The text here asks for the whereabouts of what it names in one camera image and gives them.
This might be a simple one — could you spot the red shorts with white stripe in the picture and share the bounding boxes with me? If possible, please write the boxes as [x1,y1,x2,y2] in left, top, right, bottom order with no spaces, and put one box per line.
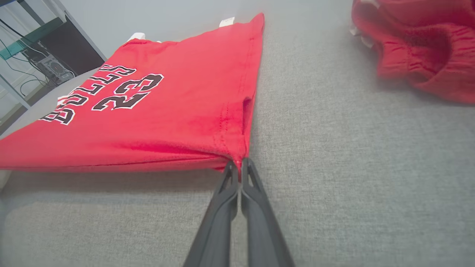
[349,0,475,105]

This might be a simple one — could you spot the white partition panel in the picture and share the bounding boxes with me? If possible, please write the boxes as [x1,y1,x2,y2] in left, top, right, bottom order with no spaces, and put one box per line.
[56,0,275,60]

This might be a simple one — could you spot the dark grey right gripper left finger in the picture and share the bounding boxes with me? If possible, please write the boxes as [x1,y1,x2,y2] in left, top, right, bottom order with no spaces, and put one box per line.
[183,160,240,267]

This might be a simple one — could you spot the red basketball jersey black lettering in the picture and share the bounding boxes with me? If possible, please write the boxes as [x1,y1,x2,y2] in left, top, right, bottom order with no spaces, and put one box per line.
[0,13,265,173]

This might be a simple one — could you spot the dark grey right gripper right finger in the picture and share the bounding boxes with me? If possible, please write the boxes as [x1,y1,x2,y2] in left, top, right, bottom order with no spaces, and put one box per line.
[240,158,296,267]

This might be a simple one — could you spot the grey computer tower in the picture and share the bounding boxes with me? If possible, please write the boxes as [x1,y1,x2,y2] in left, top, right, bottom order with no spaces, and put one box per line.
[36,55,75,85]

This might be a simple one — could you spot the green-edged desk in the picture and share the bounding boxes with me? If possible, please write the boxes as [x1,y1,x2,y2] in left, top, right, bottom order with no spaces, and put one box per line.
[0,16,66,60]

